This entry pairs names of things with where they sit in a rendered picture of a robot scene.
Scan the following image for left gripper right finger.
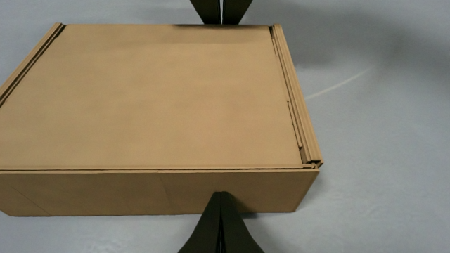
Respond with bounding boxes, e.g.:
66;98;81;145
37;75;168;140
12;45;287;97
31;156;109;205
221;191;265;253

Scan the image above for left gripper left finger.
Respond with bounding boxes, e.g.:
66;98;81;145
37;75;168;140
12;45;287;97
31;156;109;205
177;192;221;253

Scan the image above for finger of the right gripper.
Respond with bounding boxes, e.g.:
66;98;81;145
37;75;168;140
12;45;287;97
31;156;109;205
222;0;253;25
190;0;221;25

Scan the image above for brown cardboard box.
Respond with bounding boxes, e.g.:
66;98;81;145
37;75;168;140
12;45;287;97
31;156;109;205
0;22;324;216

